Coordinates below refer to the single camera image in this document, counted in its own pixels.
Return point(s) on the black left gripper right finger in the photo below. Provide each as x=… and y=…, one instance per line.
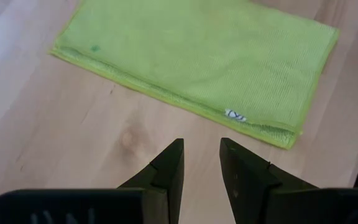
x=275, y=205

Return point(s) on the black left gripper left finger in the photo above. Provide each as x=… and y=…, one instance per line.
x=135, y=205

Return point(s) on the green microfiber towel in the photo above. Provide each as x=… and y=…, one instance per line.
x=197, y=56

